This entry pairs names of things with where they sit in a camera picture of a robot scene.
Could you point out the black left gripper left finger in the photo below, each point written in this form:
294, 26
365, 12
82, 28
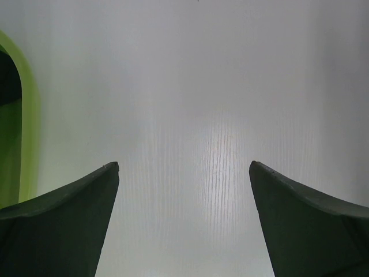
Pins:
62, 232

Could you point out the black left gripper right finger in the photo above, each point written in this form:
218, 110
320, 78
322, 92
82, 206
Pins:
307, 232

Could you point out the green plastic bin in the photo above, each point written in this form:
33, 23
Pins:
20, 125

